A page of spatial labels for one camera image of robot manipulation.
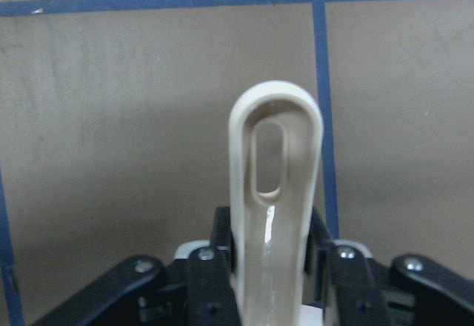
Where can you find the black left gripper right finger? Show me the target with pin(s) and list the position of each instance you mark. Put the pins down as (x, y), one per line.
(343, 284)

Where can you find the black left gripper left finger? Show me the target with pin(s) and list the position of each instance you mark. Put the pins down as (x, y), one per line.
(211, 298)

